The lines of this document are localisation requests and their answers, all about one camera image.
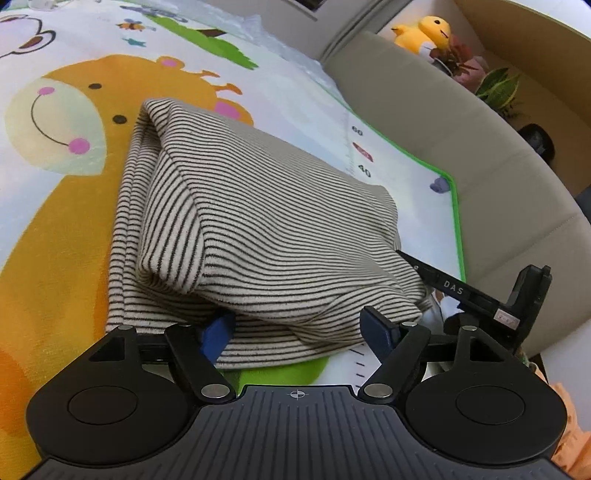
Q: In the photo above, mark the orange cloth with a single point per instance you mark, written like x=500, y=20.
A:
x=575, y=438

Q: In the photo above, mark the yellow plush duck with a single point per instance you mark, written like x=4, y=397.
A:
x=422, y=34

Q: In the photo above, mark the beige striped pants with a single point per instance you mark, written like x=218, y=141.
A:
x=258, y=230

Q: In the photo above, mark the beige sofa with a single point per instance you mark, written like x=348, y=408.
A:
x=489, y=184

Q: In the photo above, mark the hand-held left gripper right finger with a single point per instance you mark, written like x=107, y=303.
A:
x=376, y=330

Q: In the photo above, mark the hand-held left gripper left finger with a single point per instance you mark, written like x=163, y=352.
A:
x=217, y=339

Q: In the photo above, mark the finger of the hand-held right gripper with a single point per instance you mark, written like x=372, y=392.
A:
x=450, y=284

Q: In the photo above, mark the red leaf potted plant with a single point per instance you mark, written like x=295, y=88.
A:
x=461, y=62

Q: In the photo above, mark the cartoon animal play mat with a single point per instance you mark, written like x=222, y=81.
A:
x=55, y=221

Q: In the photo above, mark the black round object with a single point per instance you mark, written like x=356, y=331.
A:
x=538, y=141

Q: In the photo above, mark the wooden shelf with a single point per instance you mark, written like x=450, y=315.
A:
x=531, y=37

